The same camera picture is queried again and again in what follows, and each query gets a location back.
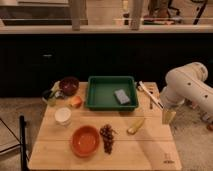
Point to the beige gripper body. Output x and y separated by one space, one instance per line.
168 116

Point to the yellow banana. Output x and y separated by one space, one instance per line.
135 127

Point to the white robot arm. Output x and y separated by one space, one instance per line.
186 83

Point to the orange red bowl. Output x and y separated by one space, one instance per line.
85 141

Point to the dark maroon bowl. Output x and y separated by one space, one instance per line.
69 85

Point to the grey blue sponge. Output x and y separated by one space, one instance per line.
121 96

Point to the bunch of dark grapes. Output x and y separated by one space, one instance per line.
107 133

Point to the green plastic tray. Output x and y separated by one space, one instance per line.
100 93

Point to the red orange apple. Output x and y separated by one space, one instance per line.
75 101

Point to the white lidded cup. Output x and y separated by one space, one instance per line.
63 116

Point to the green mug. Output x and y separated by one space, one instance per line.
48 96

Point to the white handled utensil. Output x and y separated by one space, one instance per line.
154 99

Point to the black chair frame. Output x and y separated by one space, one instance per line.
21 145

